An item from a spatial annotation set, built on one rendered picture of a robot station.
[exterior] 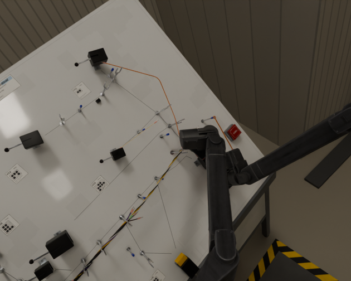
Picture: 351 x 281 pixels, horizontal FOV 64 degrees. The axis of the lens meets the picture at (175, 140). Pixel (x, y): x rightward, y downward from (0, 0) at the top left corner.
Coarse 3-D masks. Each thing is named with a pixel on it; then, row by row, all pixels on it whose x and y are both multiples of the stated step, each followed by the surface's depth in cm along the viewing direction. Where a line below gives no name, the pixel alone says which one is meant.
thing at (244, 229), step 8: (264, 200) 153; (256, 208) 149; (264, 208) 160; (248, 216) 145; (256, 216) 155; (240, 224) 140; (248, 224) 151; (256, 224) 162; (240, 232) 146; (248, 232) 157; (240, 240) 152
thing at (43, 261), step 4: (40, 260) 92; (44, 260) 93; (40, 264) 92; (44, 264) 88; (48, 264) 87; (36, 268) 88; (40, 268) 86; (44, 268) 86; (48, 268) 87; (52, 268) 90; (36, 272) 86; (40, 272) 86; (44, 272) 86; (48, 272) 87; (52, 272) 87; (36, 276) 86; (40, 276) 86; (44, 276) 86; (28, 280) 86; (40, 280) 86
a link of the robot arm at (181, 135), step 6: (180, 132) 93; (186, 132) 91; (192, 132) 92; (216, 132) 89; (180, 138) 95; (186, 138) 90; (192, 138) 90; (198, 138) 89; (204, 138) 90; (210, 138) 87; (216, 138) 87; (186, 144) 90; (192, 144) 90; (198, 144) 91; (204, 144) 91; (216, 144) 86; (198, 150) 92
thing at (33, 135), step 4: (32, 132) 87; (36, 132) 88; (20, 136) 86; (24, 136) 86; (28, 136) 87; (32, 136) 87; (36, 136) 87; (40, 136) 88; (24, 140) 86; (28, 140) 87; (32, 140) 87; (36, 140) 87; (40, 140) 88; (20, 144) 87; (24, 144) 86; (28, 144) 86; (32, 144) 87; (36, 144) 87; (8, 148) 87; (28, 148) 89
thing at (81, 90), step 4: (80, 84) 103; (84, 84) 103; (76, 88) 102; (80, 88) 102; (84, 88) 103; (88, 88) 103; (76, 92) 102; (80, 92) 102; (84, 92) 103; (88, 92) 103; (80, 96) 102; (84, 96) 103
